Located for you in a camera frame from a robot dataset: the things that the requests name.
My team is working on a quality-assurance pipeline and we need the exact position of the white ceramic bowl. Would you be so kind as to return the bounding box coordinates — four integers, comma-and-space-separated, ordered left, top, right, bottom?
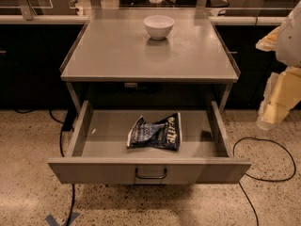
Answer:
144, 15, 174, 40

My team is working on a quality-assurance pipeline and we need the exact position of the metal drawer handle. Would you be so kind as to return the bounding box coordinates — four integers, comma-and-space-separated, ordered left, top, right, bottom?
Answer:
135, 168, 167, 180

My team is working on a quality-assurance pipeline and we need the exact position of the blue tape cross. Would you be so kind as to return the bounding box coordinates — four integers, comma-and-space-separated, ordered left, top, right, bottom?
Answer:
45, 212, 80, 226

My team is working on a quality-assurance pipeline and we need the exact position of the grey open drawer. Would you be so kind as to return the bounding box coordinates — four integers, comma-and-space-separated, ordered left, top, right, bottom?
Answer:
48, 101, 251, 185

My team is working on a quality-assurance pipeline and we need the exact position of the black cable floor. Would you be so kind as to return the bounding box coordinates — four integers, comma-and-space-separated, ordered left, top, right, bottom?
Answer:
13, 107, 76, 226
232, 137, 297, 226

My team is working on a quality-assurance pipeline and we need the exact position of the black cable right floor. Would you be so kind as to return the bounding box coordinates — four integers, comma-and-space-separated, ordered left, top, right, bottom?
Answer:
232, 137, 297, 226

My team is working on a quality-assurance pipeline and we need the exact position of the grey metal counter table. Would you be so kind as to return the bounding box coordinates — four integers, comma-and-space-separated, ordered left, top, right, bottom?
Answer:
61, 8, 240, 110

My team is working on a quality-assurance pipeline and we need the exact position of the dark cabinet left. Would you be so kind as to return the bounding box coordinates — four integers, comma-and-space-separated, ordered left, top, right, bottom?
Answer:
0, 24, 82, 109

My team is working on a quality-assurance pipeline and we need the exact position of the black cable left floor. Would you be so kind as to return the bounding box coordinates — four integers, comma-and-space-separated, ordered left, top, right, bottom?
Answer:
13, 107, 76, 226

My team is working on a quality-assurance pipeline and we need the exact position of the blue chip bag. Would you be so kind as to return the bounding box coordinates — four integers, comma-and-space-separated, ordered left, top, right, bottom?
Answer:
127, 113, 182, 152

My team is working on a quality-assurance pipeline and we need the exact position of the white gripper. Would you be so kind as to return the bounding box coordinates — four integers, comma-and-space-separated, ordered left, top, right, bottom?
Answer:
255, 2, 301, 130

